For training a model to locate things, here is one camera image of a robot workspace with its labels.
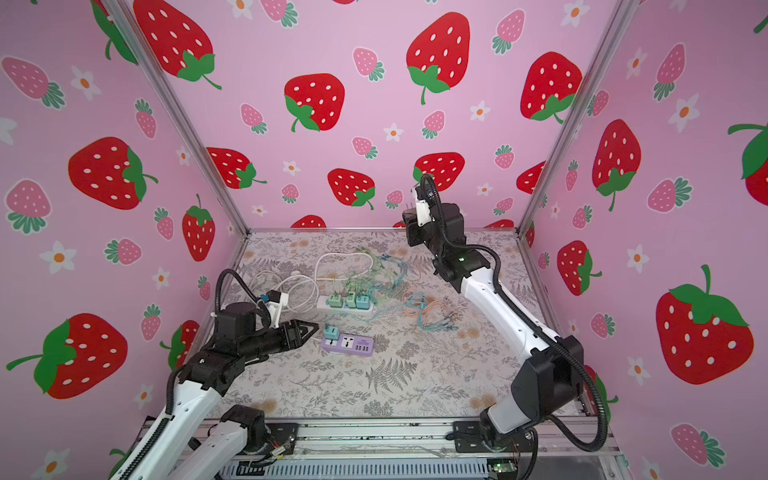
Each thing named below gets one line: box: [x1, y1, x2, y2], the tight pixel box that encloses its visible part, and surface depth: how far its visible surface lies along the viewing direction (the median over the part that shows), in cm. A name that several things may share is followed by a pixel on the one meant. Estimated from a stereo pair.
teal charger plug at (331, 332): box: [324, 323, 340, 341], surface depth 88 cm
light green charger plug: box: [329, 290, 343, 308], surface depth 95 cm
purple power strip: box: [321, 334, 375, 357], surface depth 90 cm
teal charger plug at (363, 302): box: [356, 295, 370, 310], surface depth 95 cm
